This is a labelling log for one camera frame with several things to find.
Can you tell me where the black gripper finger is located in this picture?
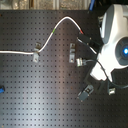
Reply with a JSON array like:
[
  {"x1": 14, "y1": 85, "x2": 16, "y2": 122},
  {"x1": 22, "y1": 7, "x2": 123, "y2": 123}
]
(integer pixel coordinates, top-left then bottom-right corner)
[
  {"x1": 76, "y1": 58, "x2": 93, "y2": 67},
  {"x1": 77, "y1": 34, "x2": 100, "y2": 54}
]

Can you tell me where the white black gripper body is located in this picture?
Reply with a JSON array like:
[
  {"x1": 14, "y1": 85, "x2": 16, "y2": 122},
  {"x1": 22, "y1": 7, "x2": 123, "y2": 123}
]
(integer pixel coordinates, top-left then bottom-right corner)
[{"x1": 83, "y1": 59, "x2": 114, "y2": 90}]

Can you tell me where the white cable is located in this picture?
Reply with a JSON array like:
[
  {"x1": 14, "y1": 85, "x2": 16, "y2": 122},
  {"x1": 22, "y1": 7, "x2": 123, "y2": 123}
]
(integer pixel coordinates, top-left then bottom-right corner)
[{"x1": 0, "y1": 16, "x2": 84, "y2": 55}]

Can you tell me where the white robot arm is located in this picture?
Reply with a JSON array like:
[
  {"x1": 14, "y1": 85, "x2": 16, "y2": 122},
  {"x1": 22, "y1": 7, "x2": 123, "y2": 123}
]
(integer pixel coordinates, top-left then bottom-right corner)
[{"x1": 77, "y1": 4, "x2": 128, "y2": 88}]

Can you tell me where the small grey connector block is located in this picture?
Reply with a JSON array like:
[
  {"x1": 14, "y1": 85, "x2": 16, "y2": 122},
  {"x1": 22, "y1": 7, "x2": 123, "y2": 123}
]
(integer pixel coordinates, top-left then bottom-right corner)
[{"x1": 108, "y1": 86, "x2": 116, "y2": 95}]

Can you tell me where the black perforated board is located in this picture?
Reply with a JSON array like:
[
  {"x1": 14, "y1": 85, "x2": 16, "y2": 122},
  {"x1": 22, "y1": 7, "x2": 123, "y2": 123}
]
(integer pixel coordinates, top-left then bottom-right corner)
[{"x1": 0, "y1": 9, "x2": 128, "y2": 128}]

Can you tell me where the right metal cable clip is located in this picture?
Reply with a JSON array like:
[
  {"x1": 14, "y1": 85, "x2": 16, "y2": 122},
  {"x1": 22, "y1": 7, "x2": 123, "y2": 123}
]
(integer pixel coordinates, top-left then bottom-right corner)
[{"x1": 69, "y1": 43, "x2": 75, "y2": 63}]

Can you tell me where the metal cable clip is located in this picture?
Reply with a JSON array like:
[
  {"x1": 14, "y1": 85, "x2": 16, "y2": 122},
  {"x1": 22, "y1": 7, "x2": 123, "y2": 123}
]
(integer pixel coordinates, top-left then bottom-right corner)
[
  {"x1": 33, "y1": 42, "x2": 41, "y2": 63},
  {"x1": 69, "y1": 43, "x2": 75, "y2": 63}
]

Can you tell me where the left metal cable clip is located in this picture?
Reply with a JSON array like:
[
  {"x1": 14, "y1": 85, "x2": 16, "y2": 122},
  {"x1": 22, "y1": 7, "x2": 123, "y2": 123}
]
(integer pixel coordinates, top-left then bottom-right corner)
[{"x1": 33, "y1": 42, "x2": 41, "y2": 63}]

